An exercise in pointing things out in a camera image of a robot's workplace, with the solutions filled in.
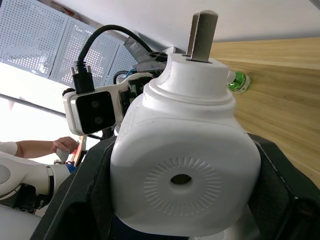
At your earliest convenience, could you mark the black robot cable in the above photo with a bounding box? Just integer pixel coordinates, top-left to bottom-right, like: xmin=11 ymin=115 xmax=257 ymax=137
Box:
xmin=70 ymin=24 xmax=161 ymax=95

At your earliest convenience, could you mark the narrow white perforated panel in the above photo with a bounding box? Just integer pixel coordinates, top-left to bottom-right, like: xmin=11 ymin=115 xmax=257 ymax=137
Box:
xmin=103 ymin=42 xmax=140 ymax=86

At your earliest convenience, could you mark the large white perforated panel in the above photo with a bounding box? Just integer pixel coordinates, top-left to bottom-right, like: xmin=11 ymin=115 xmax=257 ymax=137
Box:
xmin=0 ymin=0 xmax=70 ymax=76

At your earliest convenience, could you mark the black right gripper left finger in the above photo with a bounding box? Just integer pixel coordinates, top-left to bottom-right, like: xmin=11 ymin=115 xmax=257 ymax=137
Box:
xmin=29 ymin=137 xmax=118 ymax=240

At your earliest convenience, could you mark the person's bare hand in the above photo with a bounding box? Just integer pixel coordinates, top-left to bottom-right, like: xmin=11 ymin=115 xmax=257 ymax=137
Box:
xmin=50 ymin=136 xmax=79 ymax=155

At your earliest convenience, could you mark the orange wooden frame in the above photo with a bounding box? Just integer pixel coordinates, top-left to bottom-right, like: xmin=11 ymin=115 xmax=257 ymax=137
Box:
xmin=71 ymin=135 xmax=88 ymax=168

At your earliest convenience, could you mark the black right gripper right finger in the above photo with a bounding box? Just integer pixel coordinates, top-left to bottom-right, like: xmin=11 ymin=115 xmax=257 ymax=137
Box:
xmin=246 ymin=133 xmax=320 ymax=240

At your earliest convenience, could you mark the white robot body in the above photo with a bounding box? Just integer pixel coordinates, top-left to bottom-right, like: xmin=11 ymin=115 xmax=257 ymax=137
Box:
xmin=0 ymin=204 xmax=44 ymax=240

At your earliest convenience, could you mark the green liquid bottle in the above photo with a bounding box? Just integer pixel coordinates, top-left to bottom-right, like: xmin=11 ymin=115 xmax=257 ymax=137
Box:
xmin=226 ymin=70 xmax=252 ymax=95

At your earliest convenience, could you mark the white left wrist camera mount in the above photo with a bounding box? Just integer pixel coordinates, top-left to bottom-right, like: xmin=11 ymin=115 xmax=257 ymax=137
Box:
xmin=62 ymin=72 xmax=156 ymax=136

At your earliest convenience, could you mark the light grey handle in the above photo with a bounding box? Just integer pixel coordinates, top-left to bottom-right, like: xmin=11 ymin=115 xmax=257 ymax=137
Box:
xmin=55 ymin=147 xmax=70 ymax=162

